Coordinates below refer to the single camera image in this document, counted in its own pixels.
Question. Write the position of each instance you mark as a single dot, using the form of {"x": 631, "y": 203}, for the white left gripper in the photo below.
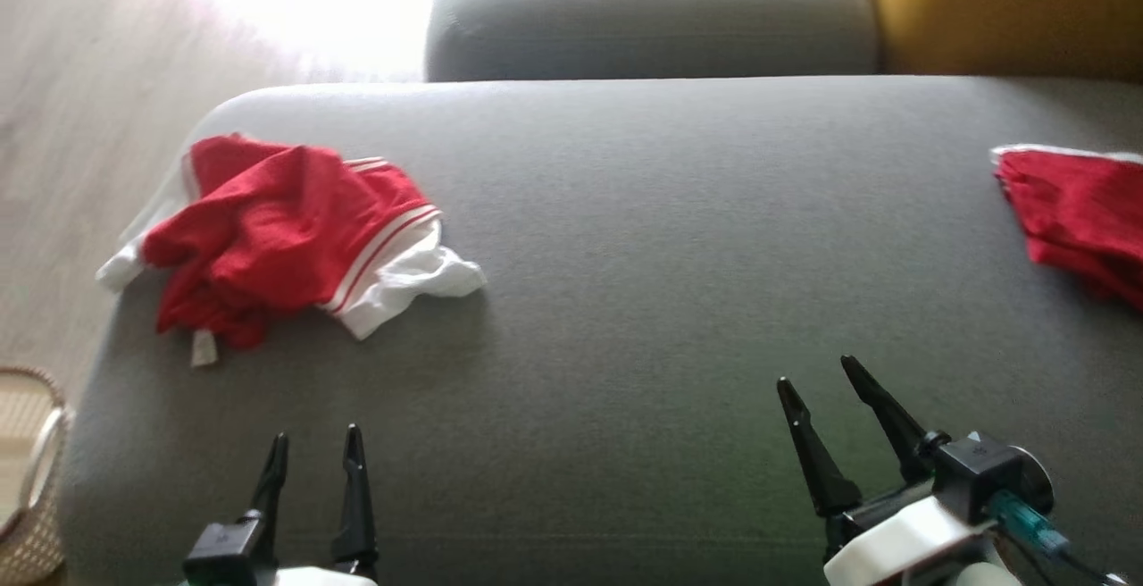
{"x": 312, "y": 577}

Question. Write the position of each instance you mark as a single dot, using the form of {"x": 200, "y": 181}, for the woven wicker laundry basket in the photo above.
{"x": 31, "y": 497}

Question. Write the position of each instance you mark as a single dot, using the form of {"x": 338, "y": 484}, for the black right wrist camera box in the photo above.
{"x": 978, "y": 470}

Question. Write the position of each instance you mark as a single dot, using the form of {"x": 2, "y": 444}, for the large grey sofa seat cushion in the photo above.
{"x": 625, "y": 255}

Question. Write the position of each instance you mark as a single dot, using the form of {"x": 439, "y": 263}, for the large yellow sofa back cushion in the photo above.
{"x": 1009, "y": 5}

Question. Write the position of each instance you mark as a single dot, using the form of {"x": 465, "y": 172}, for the red shirt with white sleeves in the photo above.
{"x": 259, "y": 238}

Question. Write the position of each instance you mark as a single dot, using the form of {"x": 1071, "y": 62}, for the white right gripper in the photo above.
{"x": 893, "y": 541}

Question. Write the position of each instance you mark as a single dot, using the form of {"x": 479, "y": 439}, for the red shorts with number print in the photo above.
{"x": 1080, "y": 211}

